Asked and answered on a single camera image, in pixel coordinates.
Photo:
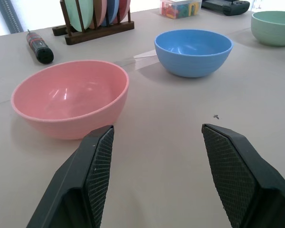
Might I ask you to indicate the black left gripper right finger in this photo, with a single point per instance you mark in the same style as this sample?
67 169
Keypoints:
247 171

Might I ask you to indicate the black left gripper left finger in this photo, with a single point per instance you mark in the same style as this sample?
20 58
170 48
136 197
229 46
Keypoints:
85 171

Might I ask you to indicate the pink plastic bowl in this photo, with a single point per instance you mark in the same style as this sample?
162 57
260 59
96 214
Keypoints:
71 95

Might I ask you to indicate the blue plastic bowl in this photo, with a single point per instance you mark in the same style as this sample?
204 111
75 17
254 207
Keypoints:
192 53

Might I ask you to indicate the black electric screwdriver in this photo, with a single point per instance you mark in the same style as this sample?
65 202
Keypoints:
39 47

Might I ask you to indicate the dark wooden plate rack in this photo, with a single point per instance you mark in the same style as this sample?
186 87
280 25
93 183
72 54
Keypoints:
95 33

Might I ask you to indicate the green plastic bowl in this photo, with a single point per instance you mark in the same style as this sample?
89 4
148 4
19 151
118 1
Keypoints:
273 27

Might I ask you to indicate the green plate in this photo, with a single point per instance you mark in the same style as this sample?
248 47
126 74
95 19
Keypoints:
73 13

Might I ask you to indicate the brown plate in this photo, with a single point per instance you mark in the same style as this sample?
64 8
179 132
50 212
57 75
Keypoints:
97 12

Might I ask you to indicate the pink plate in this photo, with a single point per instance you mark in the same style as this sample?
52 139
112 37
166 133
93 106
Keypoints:
103 12

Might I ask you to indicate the blue plate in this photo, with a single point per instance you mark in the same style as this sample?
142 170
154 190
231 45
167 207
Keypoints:
112 10

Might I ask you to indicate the dark red plate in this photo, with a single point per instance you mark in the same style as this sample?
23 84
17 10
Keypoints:
124 9

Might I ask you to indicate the black remote controller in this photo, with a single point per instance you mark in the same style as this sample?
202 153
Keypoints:
228 6

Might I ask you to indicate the clear plastic box of toys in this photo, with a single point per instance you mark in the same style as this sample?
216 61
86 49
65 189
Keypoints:
179 8

